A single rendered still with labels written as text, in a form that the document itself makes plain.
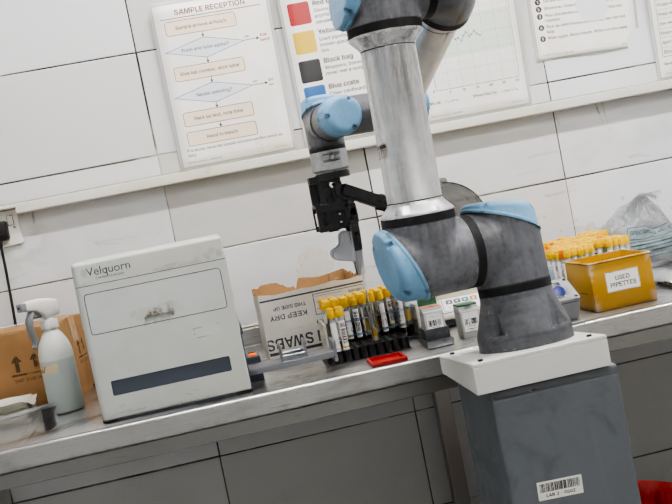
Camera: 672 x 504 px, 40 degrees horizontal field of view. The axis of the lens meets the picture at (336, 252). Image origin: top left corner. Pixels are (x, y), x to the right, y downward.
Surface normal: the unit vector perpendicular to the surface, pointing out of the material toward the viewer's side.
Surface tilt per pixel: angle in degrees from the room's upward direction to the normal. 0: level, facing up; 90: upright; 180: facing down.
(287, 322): 86
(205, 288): 90
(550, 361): 90
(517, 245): 86
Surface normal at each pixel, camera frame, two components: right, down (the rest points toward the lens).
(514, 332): -0.38, -0.25
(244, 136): 0.15, 0.08
